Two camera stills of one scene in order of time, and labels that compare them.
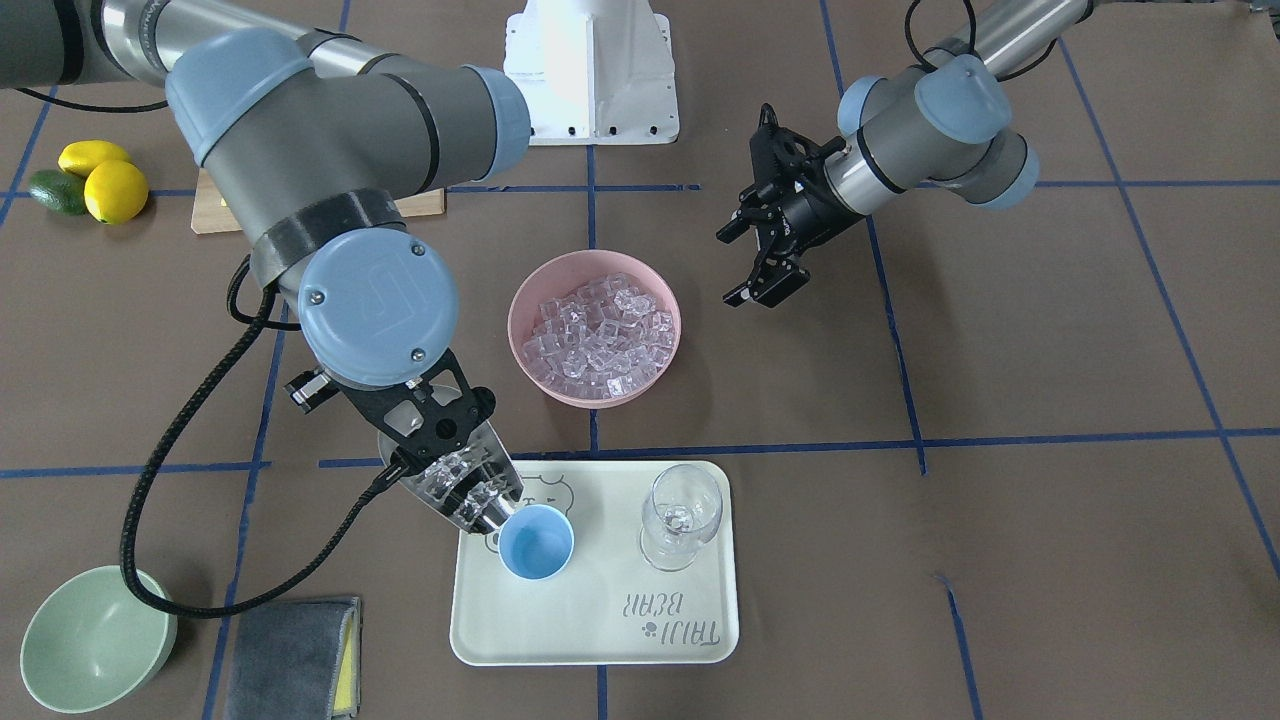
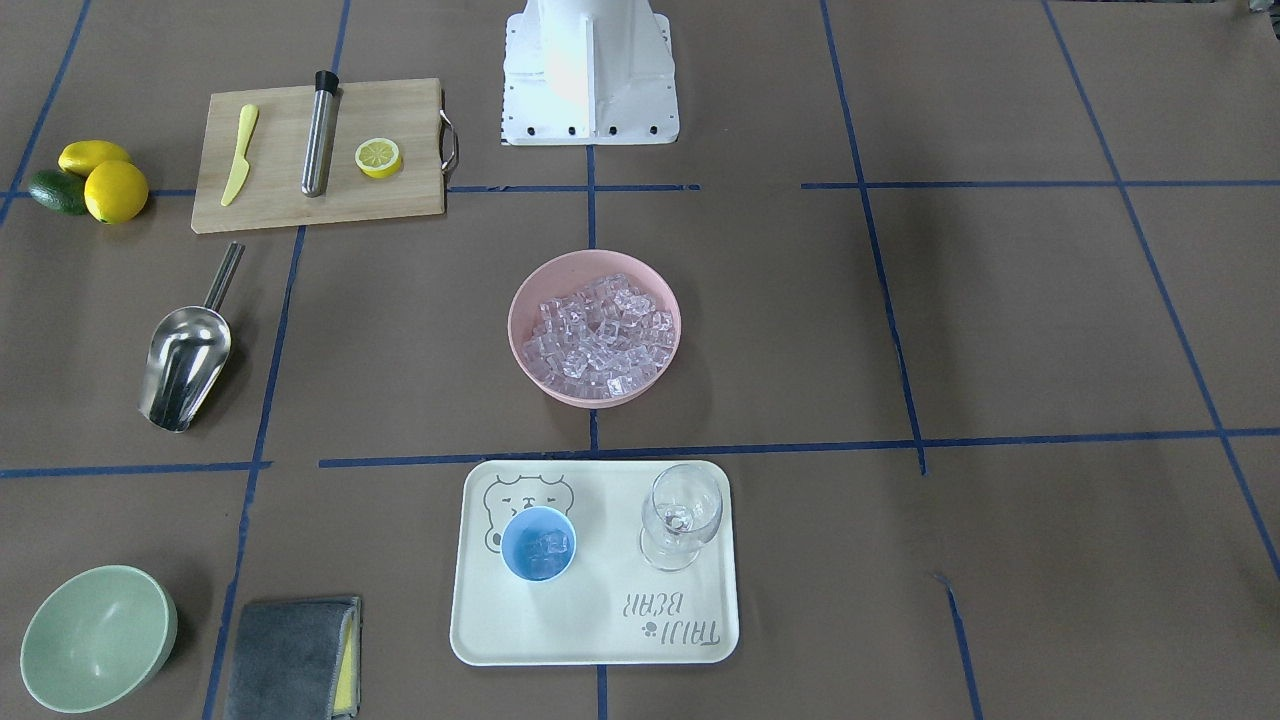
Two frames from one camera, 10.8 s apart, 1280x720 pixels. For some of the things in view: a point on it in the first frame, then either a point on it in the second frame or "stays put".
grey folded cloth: (295, 660) stays put
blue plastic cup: (536, 542) stays put
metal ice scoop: (475, 486) -> (188, 354)
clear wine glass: (681, 509) stays put
